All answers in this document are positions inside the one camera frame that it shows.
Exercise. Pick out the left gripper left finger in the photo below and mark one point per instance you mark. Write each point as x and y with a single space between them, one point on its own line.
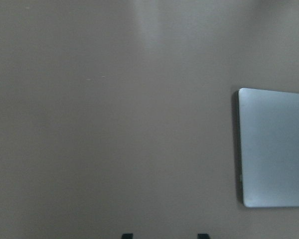
127 236

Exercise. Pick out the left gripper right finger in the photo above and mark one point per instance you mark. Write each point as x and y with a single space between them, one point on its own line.
203 236

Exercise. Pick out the silver grey laptop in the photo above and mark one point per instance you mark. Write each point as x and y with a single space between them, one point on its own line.
269 147

